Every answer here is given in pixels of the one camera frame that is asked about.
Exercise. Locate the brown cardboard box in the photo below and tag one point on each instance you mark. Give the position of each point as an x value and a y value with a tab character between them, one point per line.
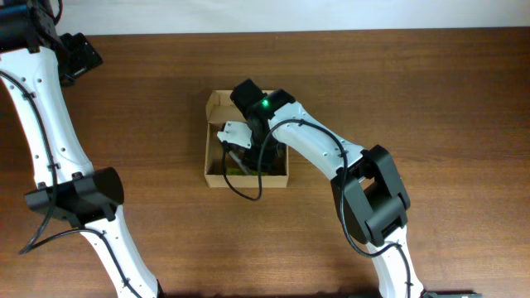
219	109

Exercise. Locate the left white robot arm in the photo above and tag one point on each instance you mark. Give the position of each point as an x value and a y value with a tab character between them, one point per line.
36	63

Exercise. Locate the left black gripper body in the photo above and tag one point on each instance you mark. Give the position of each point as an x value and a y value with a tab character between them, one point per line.
76	57

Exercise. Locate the yellow highlighter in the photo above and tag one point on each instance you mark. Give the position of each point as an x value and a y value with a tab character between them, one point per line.
238	171

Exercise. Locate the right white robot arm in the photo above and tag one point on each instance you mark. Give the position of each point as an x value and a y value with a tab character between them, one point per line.
370	198

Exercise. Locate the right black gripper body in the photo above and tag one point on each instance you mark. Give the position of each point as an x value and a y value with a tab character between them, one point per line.
250	156

